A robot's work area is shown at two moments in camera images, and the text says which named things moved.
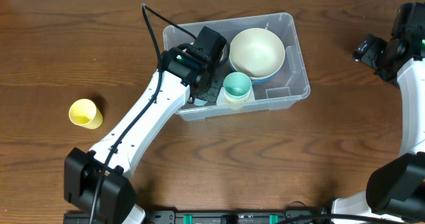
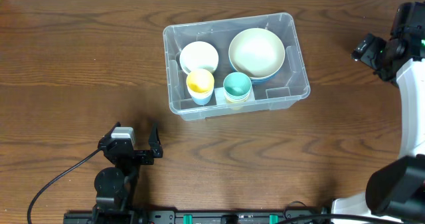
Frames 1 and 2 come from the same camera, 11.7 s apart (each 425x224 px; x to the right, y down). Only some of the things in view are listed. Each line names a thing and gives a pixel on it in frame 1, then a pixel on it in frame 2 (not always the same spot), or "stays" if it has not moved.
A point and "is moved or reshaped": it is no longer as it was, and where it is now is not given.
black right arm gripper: [372, 57] stays
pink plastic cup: [199, 102] is moved or reshaped
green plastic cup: [237, 85] stays
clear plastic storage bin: [264, 68] stays
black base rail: [208, 216] stays
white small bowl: [222, 56] is moved or reshaped
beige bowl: [257, 52] stays
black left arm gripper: [217, 84] -> [154, 145]
